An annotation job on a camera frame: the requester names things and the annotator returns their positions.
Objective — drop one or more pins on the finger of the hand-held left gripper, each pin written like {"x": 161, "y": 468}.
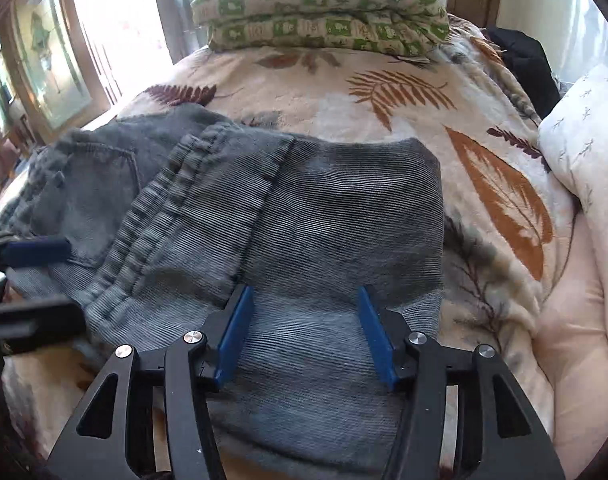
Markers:
{"x": 34, "y": 320}
{"x": 34, "y": 252}

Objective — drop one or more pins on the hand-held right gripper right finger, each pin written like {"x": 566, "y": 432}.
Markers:
{"x": 376, "y": 335}

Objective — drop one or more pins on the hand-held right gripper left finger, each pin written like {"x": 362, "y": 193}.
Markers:
{"x": 236, "y": 330}

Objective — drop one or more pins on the grey denim pants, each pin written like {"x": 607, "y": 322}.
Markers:
{"x": 334, "y": 210}

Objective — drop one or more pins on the pale pink bedsheet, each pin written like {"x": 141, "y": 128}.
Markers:
{"x": 578, "y": 360}

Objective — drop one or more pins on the leaf print fleece blanket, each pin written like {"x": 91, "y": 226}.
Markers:
{"x": 483, "y": 110}

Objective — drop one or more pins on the white floral pillow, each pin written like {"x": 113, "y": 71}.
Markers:
{"x": 593, "y": 125}

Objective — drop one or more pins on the black garment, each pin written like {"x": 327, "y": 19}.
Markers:
{"x": 523, "y": 65}

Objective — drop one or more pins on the green checked folded quilt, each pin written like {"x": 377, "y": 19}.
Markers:
{"x": 309, "y": 10}

